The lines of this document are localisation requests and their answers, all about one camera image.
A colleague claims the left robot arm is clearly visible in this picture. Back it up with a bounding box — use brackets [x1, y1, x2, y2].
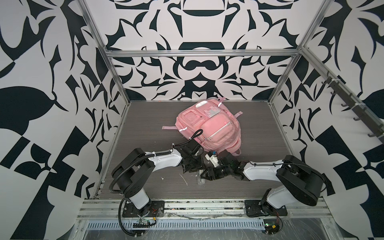
[109, 129, 204, 211]

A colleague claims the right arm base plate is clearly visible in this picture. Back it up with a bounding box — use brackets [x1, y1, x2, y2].
[244, 200, 288, 218]

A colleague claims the aluminium cage frame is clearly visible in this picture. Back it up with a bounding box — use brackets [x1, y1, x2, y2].
[80, 1, 384, 214]

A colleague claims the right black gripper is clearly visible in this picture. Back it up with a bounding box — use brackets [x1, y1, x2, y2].
[199, 165, 233, 181]

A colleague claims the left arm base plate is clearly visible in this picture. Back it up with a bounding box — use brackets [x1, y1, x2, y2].
[122, 201, 165, 218]

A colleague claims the white cable duct strip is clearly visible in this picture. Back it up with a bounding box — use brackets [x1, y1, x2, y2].
[87, 219, 265, 231]

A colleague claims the wall hook rail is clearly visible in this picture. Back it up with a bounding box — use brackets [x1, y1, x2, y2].
[322, 72, 384, 144]

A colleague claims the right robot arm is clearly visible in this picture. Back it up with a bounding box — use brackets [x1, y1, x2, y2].
[200, 153, 327, 216]

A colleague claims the clear plastic packet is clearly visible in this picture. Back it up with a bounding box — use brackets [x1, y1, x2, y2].
[197, 170, 206, 185]

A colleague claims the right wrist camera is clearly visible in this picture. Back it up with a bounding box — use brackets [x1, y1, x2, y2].
[205, 152, 219, 168]

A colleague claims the pink student backpack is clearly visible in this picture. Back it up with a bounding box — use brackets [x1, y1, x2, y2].
[162, 98, 243, 157]

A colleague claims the green lit circuit board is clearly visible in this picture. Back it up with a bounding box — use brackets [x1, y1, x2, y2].
[263, 221, 282, 235]

